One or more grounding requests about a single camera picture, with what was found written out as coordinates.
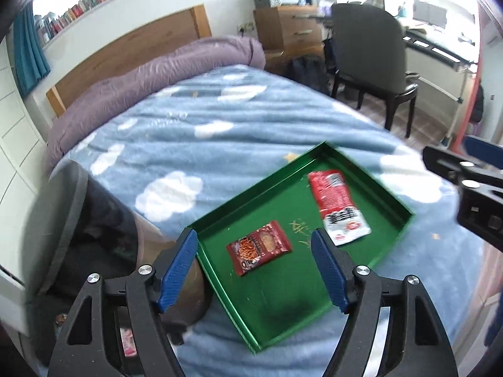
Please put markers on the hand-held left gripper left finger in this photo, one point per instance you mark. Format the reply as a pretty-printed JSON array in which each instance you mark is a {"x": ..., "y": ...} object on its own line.
[{"x": 179, "y": 271}]

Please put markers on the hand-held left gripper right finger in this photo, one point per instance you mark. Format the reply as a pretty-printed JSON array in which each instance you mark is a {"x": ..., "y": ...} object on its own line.
[{"x": 328, "y": 271}]

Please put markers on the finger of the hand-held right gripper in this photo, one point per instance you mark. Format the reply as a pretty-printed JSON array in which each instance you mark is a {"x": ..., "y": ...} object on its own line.
[
  {"x": 479, "y": 200},
  {"x": 485, "y": 151}
]

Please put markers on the green metal tray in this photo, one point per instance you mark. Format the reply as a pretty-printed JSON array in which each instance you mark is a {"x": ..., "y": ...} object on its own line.
[{"x": 283, "y": 286}]

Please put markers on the red and white snack packet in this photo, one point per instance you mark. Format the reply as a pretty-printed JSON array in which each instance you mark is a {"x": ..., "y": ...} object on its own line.
[{"x": 334, "y": 200}]

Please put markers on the red-brown snack packet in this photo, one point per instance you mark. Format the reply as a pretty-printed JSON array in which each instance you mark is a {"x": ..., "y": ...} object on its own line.
[{"x": 257, "y": 247}]

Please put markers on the pink cartoon snack packet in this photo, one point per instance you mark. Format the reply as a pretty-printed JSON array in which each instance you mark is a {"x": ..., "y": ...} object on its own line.
[{"x": 127, "y": 341}]

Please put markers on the white desk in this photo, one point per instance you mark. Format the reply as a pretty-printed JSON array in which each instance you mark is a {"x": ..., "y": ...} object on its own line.
[{"x": 432, "y": 70}]

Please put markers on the dark grey bag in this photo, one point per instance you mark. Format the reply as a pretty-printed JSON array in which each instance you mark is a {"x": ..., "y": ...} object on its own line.
[{"x": 78, "y": 224}]

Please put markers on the blue cloud print blanket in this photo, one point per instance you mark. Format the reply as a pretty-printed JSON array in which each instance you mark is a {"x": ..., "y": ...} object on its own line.
[{"x": 196, "y": 125}]

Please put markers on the computer monitor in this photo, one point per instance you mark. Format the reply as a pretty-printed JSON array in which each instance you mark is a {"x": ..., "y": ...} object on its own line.
[{"x": 430, "y": 13}]

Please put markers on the grey chair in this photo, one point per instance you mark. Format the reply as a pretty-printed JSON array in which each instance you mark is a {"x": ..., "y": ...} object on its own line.
[{"x": 365, "y": 47}]

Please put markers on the dark backpack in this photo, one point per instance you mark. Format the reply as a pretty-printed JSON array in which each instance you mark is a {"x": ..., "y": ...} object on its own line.
[{"x": 310, "y": 74}]

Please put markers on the purple pillow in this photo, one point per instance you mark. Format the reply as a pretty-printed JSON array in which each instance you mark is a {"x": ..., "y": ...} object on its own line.
[{"x": 137, "y": 82}]

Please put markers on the wooden nightstand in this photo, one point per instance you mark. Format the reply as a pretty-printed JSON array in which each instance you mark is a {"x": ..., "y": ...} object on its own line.
[{"x": 275, "y": 61}]

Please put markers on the wooden headboard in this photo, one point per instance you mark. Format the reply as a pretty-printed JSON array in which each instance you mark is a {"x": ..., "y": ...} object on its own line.
[{"x": 129, "y": 47}]

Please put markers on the wooden dresser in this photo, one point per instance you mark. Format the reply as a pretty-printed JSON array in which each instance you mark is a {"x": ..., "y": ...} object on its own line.
[{"x": 283, "y": 27}]

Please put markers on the teal curtain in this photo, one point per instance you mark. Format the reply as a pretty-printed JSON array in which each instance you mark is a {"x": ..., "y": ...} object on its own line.
[{"x": 31, "y": 55}]

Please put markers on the row of books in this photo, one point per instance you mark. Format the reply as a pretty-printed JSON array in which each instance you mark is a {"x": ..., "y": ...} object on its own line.
[{"x": 78, "y": 8}]

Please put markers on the red metal frame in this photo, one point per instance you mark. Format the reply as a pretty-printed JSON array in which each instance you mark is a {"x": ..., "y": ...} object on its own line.
[{"x": 467, "y": 86}]

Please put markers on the wall socket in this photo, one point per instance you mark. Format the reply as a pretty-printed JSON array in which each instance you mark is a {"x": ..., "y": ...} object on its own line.
[{"x": 244, "y": 28}]

